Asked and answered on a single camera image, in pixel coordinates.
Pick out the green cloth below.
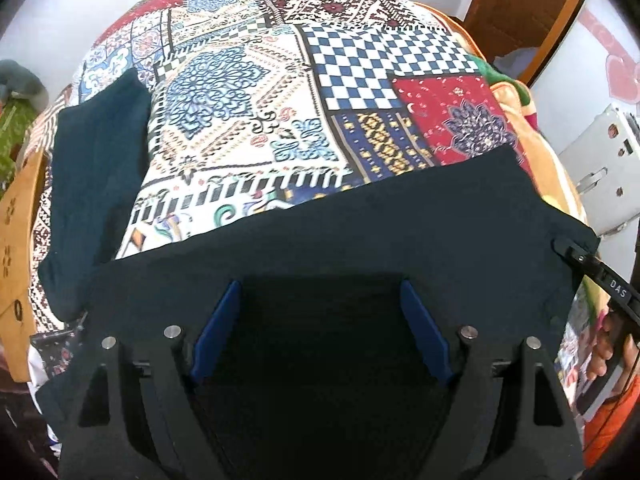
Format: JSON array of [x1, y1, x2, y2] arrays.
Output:
[[0, 97, 35, 187]]

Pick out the dark floral cloth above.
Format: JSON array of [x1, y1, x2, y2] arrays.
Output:
[[29, 327, 87, 382]]

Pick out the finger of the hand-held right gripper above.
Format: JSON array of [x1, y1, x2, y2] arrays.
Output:
[[551, 236, 602, 273]]

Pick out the pale blue cloth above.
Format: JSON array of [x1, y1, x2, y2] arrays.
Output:
[[492, 46, 540, 84]]

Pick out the person's right forearm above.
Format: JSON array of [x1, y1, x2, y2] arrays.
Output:
[[582, 390, 640, 467]]

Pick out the grey metal appliance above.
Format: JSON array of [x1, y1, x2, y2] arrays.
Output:
[[556, 102, 640, 239]]

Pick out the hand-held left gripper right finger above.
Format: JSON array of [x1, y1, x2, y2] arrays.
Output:
[[400, 280, 587, 480]]

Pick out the dark navy pants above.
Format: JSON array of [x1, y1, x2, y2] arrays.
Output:
[[35, 67, 601, 480]]

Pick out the patchwork printed blanket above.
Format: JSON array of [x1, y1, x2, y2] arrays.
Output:
[[27, 0, 533, 346]]

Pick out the person's right hand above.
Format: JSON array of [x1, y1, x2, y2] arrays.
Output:
[[586, 309, 632, 382]]

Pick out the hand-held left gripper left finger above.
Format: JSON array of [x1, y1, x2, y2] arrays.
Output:
[[60, 280, 242, 480]]

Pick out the grey plush toy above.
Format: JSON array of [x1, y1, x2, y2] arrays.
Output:
[[0, 59, 49, 111]]

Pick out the brown wooden door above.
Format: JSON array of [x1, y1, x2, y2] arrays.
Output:
[[462, 0, 594, 87]]

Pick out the pink heart wall sticker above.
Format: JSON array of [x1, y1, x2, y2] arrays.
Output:
[[581, 9, 640, 107]]

